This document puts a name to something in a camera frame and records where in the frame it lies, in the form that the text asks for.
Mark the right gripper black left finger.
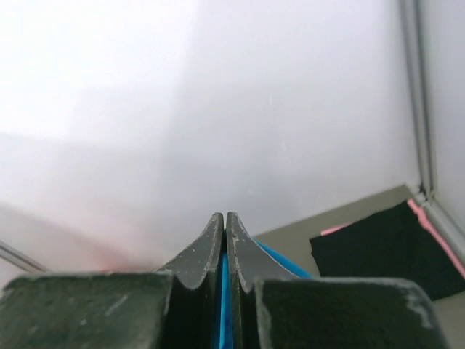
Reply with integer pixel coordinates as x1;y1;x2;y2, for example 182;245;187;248
158;213;224;348

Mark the right corner aluminium post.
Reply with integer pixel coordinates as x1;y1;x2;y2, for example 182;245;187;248
399;1;464;255

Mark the blue t shirt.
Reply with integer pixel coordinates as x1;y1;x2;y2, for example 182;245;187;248
217;241;312;349

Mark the left corner aluminium post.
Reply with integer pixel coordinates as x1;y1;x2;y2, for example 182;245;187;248
0;241;48;273

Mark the folded black t shirt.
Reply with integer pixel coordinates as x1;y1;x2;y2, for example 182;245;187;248
308;201;465;302

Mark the folded pink shirt under black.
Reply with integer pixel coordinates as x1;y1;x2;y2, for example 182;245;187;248
320;198;465;279

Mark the corner aluminium post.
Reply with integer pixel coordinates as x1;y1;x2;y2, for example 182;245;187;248
399;1;464;255
0;241;48;273

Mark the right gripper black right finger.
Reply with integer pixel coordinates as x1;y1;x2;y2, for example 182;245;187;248
225;212;298;348

